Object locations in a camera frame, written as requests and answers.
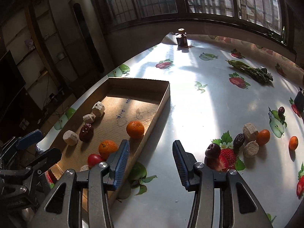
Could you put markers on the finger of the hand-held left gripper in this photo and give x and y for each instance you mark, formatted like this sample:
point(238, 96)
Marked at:
point(49, 155)
point(28, 139)

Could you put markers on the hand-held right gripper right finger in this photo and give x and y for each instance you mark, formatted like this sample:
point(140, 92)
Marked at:
point(180, 163)

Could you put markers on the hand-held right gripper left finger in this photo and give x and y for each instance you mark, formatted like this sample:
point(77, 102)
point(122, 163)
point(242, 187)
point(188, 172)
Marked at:
point(121, 163)

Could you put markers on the large orange mandarin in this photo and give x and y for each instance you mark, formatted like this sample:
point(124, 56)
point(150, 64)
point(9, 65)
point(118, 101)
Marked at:
point(106, 149)

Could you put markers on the red cherry tomato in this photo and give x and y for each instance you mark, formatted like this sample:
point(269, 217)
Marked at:
point(94, 160)

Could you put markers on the beige cake block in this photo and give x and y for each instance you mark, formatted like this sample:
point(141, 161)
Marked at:
point(84, 168)
point(98, 109)
point(251, 149)
point(89, 118)
point(250, 131)
point(70, 137)

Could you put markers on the large wrinkled red date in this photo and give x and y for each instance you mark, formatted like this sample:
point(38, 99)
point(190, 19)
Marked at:
point(86, 133)

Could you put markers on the shallow cardboard box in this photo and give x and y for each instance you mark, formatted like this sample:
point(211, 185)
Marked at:
point(142, 92)

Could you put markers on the dark wrinkled date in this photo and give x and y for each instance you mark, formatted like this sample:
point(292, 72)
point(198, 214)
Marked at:
point(238, 140)

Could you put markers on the fruit-printed tablecloth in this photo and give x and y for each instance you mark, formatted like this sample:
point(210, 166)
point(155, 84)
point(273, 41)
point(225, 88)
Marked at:
point(190, 99)

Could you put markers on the beige cake block back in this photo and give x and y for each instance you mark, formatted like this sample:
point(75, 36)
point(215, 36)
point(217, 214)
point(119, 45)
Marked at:
point(250, 131)

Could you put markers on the small purple toy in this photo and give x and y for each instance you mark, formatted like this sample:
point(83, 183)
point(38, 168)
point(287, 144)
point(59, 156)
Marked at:
point(29, 44)

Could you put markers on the small red date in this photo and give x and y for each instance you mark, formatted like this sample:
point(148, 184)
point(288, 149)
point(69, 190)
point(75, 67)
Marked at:
point(281, 110)

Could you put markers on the small orange mandarin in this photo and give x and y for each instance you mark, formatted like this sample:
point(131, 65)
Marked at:
point(293, 143)

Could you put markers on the green leafy vegetable bunch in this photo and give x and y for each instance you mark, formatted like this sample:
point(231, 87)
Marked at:
point(249, 71)

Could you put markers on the white tower air conditioner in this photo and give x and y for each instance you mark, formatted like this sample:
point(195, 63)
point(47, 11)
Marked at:
point(86, 33)

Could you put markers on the dark glass jar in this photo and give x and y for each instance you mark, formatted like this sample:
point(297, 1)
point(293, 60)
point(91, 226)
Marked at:
point(181, 38)

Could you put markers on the black plastic container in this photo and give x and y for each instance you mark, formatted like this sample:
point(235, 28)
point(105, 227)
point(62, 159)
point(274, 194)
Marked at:
point(299, 102)

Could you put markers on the green bottle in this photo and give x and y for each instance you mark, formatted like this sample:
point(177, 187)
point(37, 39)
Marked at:
point(283, 34)

